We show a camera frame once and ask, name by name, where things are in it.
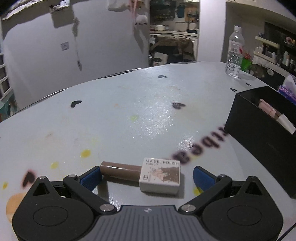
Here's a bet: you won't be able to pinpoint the gel polish bottle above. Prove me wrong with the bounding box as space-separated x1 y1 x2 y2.
100 158 181 195

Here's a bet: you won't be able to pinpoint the black storage box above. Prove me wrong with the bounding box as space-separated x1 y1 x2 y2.
224 86 295 198

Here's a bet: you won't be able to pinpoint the oval wooden block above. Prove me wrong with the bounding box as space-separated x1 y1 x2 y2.
6 192 26 223

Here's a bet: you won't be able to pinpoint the pink scissors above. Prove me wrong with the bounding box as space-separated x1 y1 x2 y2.
258 99 281 120

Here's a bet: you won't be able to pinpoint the white power adapter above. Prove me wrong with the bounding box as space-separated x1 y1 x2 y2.
277 114 296 134

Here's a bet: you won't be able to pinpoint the purple tissue box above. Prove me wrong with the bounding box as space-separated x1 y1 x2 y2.
278 74 296 105

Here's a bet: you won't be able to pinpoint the clear water bottle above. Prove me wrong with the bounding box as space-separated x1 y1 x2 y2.
225 26 245 78

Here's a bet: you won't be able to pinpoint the white plush on wall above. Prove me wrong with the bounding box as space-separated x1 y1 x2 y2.
135 15 148 25

